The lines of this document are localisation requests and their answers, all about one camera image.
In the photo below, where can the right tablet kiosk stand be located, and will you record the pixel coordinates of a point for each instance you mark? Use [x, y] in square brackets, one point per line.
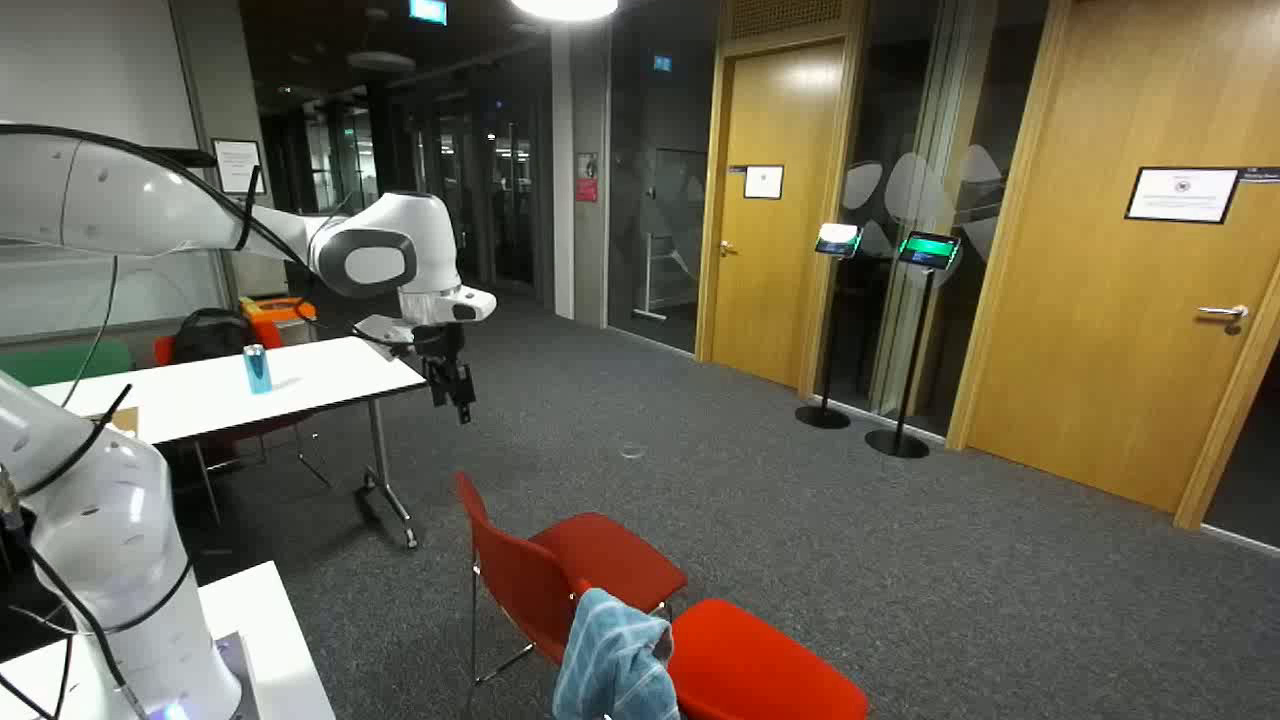
[924, 254]

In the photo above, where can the red chair with cloth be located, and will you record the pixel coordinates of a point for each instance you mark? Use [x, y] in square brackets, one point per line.
[734, 664]

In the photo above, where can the small far door sign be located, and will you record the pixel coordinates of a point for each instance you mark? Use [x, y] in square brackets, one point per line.
[762, 183]

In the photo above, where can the wooden door with sign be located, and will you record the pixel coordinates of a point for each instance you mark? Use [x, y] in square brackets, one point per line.
[1126, 355]

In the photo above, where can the round ceiling light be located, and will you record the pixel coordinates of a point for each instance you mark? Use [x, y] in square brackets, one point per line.
[564, 10]

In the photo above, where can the white door sign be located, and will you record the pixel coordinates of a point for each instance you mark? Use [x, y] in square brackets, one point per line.
[1182, 194]

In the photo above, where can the blue checkered cloth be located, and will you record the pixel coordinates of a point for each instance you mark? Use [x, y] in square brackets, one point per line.
[614, 664]

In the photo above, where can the orange chair behind table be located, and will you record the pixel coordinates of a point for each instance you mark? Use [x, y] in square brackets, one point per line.
[281, 318]

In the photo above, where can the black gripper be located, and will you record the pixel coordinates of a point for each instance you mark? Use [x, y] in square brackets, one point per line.
[438, 358]

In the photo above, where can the black backpack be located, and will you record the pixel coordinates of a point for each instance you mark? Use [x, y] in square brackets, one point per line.
[212, 334]

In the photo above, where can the tablet kiosk stand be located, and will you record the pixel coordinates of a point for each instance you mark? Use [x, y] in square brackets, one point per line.
[924, 254]
[836, 244]

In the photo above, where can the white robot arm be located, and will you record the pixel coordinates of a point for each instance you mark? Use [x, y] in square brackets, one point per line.
[94, 507]

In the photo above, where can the white folding table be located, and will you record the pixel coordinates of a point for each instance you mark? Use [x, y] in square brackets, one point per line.
[182, 400]

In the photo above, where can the far wooden door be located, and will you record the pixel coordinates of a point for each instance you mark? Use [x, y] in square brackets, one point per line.
[762, 274]

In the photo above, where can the white robot base table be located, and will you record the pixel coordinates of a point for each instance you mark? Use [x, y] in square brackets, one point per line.
[249, 619]

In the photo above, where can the left tablet kiosk stand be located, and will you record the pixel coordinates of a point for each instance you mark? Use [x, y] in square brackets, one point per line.
[836, 244]

